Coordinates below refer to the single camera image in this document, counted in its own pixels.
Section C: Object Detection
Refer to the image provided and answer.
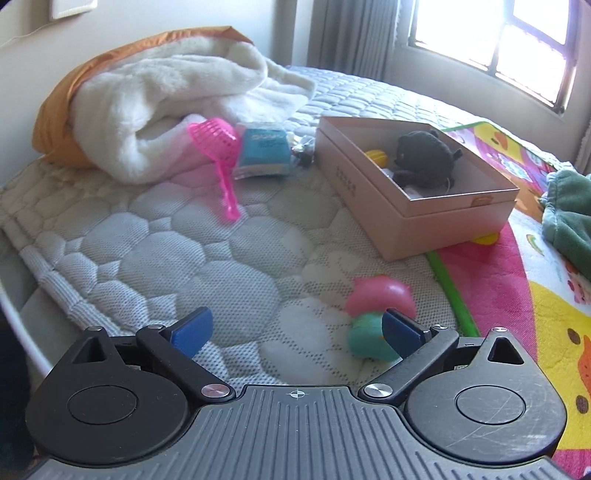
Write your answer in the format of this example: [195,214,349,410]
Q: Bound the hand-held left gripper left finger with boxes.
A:
[73,306,236,402]

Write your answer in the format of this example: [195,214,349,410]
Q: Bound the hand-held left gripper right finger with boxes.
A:
[359,307,528,403]

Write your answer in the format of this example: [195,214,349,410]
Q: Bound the pink and teal toy figure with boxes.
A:
[344,276,417,361]

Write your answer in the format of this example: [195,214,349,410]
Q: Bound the pink cardboard box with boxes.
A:
[315,115,521,261]

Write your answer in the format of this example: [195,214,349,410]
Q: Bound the black plush toy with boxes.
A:
[392,129,464,190]

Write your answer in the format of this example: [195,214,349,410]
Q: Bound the pink plastic scoop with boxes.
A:
[187,117,243,223]

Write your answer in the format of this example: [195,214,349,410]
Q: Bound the blue packet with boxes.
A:
[232,122,293,181]

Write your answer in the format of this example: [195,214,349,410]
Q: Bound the quilted white mattress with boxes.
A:
[0,65,578,384]

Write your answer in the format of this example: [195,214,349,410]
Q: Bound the colourful cartoon play mat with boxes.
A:
[425,120,591,480]

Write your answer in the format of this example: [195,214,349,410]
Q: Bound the green fleece cloth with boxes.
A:
[540,170,591,287]

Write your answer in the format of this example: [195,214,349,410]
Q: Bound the black and white beads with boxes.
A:
[290,134,317,167]

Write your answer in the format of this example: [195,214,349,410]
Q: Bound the white fleece blanket orange edge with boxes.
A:
[32,25,317,185]

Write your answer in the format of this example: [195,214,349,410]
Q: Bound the grey curtain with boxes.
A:
[307,0,416,81]

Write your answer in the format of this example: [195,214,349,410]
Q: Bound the window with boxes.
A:
[406,0,583,114]

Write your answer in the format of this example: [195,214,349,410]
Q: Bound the thin white wall cable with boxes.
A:
[0,23,54,49]

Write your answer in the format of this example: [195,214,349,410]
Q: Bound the white wall plate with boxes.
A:
[50,0,99,20]

